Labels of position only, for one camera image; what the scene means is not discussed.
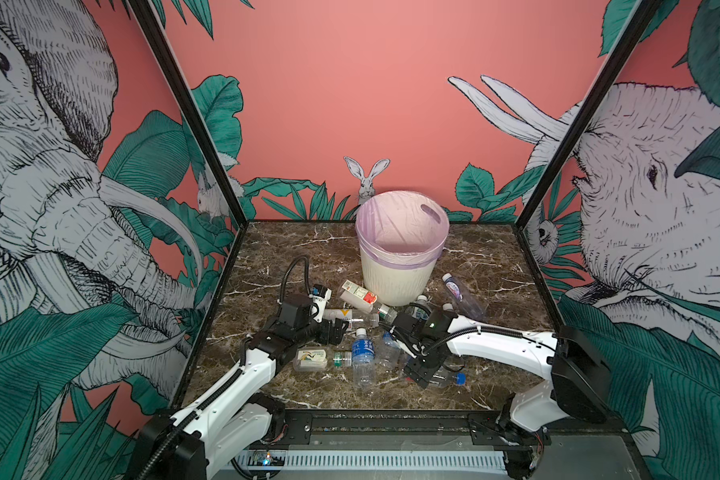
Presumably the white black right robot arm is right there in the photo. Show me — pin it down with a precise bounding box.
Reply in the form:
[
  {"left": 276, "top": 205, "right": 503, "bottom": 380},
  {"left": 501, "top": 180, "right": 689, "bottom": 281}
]
[{"left": 379, "top": 307, "right": 612, "bottom": 444}]

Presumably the white vented cable duct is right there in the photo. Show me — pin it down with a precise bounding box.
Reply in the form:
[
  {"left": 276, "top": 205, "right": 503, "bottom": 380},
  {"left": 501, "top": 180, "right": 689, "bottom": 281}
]
[{"left": 235, "top": 450, "right": 507, "bottom": 474}]

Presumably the black left frame post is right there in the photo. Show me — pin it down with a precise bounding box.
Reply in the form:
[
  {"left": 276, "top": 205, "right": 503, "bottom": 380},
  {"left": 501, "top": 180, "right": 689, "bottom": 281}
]
[{"left": 127, "top": 0, "right": 249, "bottom": 229}]

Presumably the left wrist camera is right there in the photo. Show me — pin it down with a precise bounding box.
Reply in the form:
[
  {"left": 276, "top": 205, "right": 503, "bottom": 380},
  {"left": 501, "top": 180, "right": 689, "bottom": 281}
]
[{"left": 309, "top": 284, "right": 332, "bottom": 323}]

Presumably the blue cap bottle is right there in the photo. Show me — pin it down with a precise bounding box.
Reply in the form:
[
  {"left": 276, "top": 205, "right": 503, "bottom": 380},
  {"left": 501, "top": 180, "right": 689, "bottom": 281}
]
[{"left": 427, "top": 367, "right": 466, "bottom": 388}]

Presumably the black right frame post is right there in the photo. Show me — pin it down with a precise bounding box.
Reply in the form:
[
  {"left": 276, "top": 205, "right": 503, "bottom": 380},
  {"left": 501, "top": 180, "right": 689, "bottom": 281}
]
[{"left": 514, "top": 0, "right": 662, "bottom": 230}]

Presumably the cream label green cap bottle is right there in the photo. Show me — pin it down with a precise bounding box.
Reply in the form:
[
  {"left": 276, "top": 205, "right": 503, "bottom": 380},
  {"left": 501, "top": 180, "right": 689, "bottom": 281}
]
[{"left": 293, "top": 347, "right": 352, "bottom": 372}]

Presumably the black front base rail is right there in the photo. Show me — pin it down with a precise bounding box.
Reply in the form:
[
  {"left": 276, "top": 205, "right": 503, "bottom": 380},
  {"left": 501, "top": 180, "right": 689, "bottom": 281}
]
[{"left": 251, "top": 409, "right": 634, "bottom": 450}]

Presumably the purple label Ganten bottle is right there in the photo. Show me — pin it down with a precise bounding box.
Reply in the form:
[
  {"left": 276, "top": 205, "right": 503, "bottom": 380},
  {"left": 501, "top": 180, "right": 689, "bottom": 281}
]
[{"left": 442, "top": 273, "right": 486, "bottom": 321}]

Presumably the pink plastic bin liner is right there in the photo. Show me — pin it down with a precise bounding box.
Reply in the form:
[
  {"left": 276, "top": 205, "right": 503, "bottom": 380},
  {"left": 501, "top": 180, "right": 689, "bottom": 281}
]
[{"left": 355, "top": 190, "right": 450, "bottom": 270}]

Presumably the red white label bottle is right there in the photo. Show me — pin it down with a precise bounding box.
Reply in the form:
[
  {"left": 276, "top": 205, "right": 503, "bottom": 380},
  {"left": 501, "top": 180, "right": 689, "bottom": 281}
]
[{"left": 340, "top": 280, "right": 398, "bottom": 322}]

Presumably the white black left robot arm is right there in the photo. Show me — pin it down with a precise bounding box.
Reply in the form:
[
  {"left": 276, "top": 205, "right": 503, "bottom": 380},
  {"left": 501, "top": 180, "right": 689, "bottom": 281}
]
[{"left": 124, "top": 285, "right": 346, "bottom": 479}]

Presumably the yellow V label bottle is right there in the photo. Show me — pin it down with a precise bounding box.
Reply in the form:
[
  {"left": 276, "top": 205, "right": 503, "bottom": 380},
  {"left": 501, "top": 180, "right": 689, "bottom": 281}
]
[{"left": 323, "top": 309, "right": 380, "bottom": 330}]

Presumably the blue label bottle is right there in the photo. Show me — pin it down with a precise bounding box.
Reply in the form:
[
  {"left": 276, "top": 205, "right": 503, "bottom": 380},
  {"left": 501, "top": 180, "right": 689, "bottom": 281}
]
[
  {"left": 351, "top": 328, "right": 376, "bottom": 391},
  {"left": 376, "top": 332, "right": 402, "bottom": 371}
]

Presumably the white ribbed waste bin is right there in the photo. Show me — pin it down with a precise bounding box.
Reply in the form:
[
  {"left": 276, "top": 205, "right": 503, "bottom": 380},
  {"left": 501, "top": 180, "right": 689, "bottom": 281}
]
[{"left": 360, "top": 247, "right": 442, "bottom": 306}]

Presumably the green white label bottle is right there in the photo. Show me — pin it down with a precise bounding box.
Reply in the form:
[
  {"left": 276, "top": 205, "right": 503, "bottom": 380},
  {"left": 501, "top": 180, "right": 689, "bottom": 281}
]
[{"left": 408, "top": 295, "right": 432, "bottom": 320}]

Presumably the black frame post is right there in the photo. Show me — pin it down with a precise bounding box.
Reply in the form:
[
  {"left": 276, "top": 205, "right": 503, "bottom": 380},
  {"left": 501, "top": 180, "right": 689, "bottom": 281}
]
[
  {"left": 514, "top": 0, "right": 662, "bottom": 230},
  {"left": 127, "top": 0, "right": 249, "bottom": 229}
]

